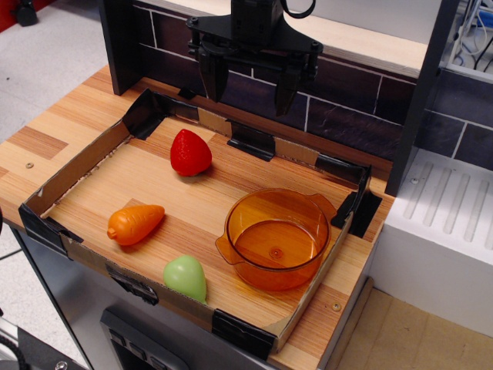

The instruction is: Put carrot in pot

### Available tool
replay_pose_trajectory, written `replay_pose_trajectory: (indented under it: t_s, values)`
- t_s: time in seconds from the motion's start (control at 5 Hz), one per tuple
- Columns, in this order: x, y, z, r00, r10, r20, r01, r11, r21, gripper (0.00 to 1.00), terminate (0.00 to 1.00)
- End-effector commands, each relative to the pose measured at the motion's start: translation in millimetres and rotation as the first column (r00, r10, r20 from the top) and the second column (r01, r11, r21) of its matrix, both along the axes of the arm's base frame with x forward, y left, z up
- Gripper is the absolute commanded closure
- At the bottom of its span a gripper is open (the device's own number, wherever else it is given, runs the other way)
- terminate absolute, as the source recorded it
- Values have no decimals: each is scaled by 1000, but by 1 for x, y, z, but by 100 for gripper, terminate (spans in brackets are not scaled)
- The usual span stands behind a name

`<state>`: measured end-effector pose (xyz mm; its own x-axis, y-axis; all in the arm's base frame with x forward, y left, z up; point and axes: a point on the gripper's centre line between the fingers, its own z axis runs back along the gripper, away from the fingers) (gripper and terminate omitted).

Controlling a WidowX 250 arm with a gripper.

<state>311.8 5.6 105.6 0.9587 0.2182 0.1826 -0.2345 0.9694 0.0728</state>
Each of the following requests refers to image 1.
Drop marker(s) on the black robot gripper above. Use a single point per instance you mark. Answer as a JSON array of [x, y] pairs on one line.
[[255, 34]]

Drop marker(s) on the orange plastic toy carrot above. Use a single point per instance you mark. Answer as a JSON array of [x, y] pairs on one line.
[[130, 225]]

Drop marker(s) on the cardboard fence with black tape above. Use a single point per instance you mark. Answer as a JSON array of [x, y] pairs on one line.
[[129, 165]]

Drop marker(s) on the transparent orange plastic pot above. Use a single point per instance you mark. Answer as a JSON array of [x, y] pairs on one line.
[[275, 239]]

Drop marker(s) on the red plastic toy strawberry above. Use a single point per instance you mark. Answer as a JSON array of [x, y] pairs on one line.
[[189, 154]]

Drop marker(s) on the green plastic toy pear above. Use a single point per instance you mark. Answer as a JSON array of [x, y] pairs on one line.
[[185, 275]]

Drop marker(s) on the white toy sink drainboard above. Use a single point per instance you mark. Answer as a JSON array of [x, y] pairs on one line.
[[435, 248]]

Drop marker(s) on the grey toy oven front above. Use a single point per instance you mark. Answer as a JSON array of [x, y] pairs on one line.
[[144, 345]]

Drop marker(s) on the dark grey shelf frame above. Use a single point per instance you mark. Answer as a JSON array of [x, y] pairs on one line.
[[125, 66]]

